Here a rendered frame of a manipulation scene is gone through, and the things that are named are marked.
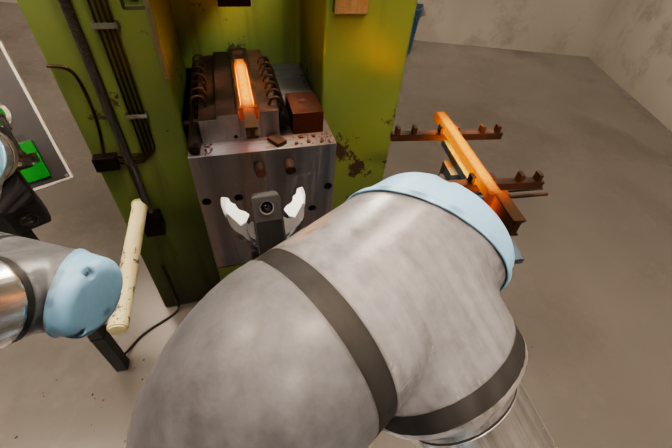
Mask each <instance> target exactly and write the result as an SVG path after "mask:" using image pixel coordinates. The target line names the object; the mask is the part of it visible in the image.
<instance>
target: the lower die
mask: <svg viewBox="0 0 672 448"><path fill-rule="evenodd" d="M235 50H243V53H244V58H245V63H246V68H247V72H248V77H249V82H250V87H251V92H252V96H253V101H254V105H255V104H257V106H258V115H259V119H256V120H257V124H258V134H259V138H263V137H268V136H271V135H273V134H275V133H277V134H278V135H280V130H279V111H278V107H277V104H276V101H275V99H273V100H272V101H271V105H268V100H269V98H270V97H272V96H274V94H273V91H271V92H270V93H269V96H268V97H266V92H267V90H268V89H270V88H272V87H271V84H268V85H267V87H266V89H264V84H265V83H266V82H267V81H269V77H266V78H265V82H262V77H263V76H264V75H266V74H267V71H266V70H265V71H264V72H263V75H262V76H261V75H260V71H261V70H262V69H263V68H265V64H263V65H262V66H261V69H258V66H259V64H260V63H261V62H263V58H262V59H260V61H259V63H257V59H258V57H259V56H262V54H261V51H260V50H246V48H230V49H229V52H213V55H206V56H204V57H205V59H206V70H207V71H206V76H207V77H205V78H206V82H207V84H205V85H206V89H207V91H205V92H206V96H207V99H205V100H206V104H207V107H204V105H203V101H202V99H200V98H198V125H199V130H200V134H201V138H202V143H210V142H221V141H231V140H241V139H247V136H246V130H245V124H244V120H240V115H239V107H238V106H240V99H239V93H238V86H237V79H236V73H235V66H234V59H233V53H232V51H235ZM229 54H230V55H229ZM231 69H232V70H231ZM238 121H239V122H238ZM239 128H240V129H239ZM235 135H237V136H238V138H234V136H235ZM240 136H241V137H240Z"/></svg>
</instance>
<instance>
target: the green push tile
mask: <svg viewBox="0 0 672 448"><path fill-rule="evenodd" d="M18 144H19V146H20V147H21V149H22V151H23V152H25V153H26V154H29V153H33V152H36V154H37V156H38V157H39V159H40V162H37V163H33V164H32V165H33V167H30V168H27V169H24V170H20V172H21V174H22V175H23V176H24V178H25V179H26V180H27V182H28V183H32V182H35V181H38V180H41V179H44V178H48V177H50V176H51V173H50V171H49V170H48V168H47V166H46V164H45V162H44V161H43V159H42V157H41V155H40V153H39V152H38V150H37V148H36V146H35V144H34V143H33V141H32V140H29V141H25V142H21V143H18Z"/></svg>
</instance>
